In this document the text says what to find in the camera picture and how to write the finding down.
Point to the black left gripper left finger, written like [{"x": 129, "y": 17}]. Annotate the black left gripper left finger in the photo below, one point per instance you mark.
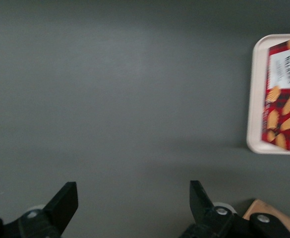
[{"x": 55, "y": 213}]

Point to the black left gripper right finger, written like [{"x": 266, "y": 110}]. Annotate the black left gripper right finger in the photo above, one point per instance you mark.
[{"x": 206, "y": 218}]

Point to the red cookie box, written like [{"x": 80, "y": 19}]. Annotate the red cookie box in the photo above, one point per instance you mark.
[{"x": 286, "y": 99}]

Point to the beige plastic tray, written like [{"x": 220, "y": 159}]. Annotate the beige plastic tray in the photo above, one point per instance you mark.
[{"x": 257, "y": 99}]

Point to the wooden drawer cabinet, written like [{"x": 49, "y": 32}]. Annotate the wooden drawer cabinet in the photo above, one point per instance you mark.
[{"x": 261, "y": 207}]

